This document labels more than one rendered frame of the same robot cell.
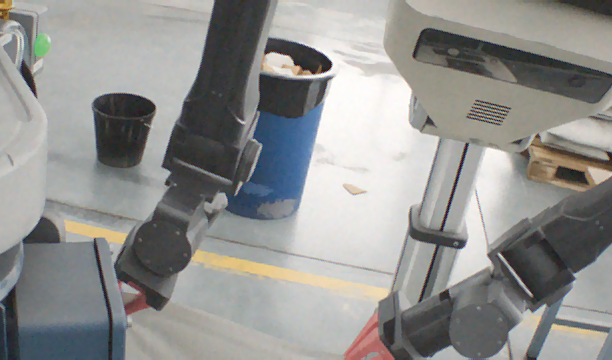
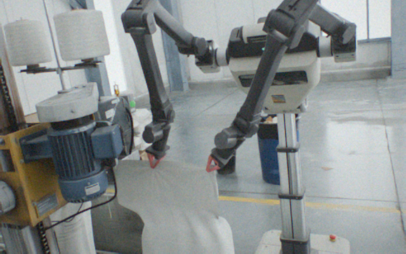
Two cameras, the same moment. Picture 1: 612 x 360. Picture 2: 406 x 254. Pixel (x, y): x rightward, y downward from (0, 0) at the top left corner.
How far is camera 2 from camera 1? 0.82 m
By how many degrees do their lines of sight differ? 27
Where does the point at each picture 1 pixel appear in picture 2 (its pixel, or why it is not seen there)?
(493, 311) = (222, 134)
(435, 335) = (222, 150)
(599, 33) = (294, 58)
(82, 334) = (103, 136)
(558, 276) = (247, 124)
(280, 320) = not seen: hidden behind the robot
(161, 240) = (147, 134)
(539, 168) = not seen: outside the picture
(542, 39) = not seen: hidden behind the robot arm
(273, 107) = (275, 136)
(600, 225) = (248, 105)
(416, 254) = (280, 157)
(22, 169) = (84, 101)
